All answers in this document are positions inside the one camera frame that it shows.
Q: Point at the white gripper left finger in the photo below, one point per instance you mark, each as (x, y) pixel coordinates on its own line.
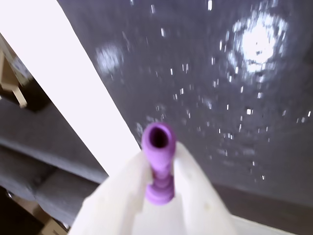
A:
(115, 195)

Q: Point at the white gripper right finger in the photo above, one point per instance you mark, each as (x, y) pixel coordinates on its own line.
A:
(195, 191)

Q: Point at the purple ribbed pen grip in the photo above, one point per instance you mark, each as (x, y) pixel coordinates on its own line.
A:
(159, 147)

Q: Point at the grey fabric sofa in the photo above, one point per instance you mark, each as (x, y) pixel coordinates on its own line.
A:
(36, 151)

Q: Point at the dark grey table mat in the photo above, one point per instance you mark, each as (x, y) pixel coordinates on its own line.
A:
(195, 61)

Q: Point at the light wooden furniture piece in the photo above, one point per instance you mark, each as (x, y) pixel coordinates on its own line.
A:
(12, 73)

